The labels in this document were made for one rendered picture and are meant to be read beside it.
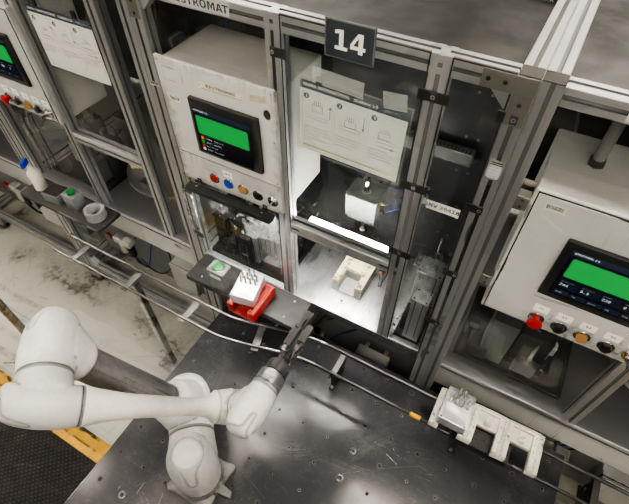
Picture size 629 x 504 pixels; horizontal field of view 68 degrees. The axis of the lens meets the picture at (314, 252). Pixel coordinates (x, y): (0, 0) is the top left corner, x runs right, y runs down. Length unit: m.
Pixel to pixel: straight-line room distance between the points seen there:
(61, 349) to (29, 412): 0.16
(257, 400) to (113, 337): 1.80
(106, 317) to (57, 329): 1.85
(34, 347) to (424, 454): 1.35
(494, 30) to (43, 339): 1.31
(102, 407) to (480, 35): 1.25
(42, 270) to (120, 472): 1.97
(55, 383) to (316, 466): 0.99
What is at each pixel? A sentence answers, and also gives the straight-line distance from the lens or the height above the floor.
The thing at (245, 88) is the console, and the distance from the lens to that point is 1.36.
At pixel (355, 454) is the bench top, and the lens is 1.90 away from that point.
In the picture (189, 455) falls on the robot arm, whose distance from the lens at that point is 1.66.
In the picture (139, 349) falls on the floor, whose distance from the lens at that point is 3.02.
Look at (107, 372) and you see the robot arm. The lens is 1.49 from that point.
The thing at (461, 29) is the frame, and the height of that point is 2.01.
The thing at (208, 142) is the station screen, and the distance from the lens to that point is 1.55.
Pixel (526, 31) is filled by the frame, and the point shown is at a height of 2.01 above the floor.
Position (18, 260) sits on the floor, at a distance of 3.81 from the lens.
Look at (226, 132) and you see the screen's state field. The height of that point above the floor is 1.66.
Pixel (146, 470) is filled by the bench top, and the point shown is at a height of 0.68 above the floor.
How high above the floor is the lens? 2.50
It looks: 50 degrees down
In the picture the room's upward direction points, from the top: straight up
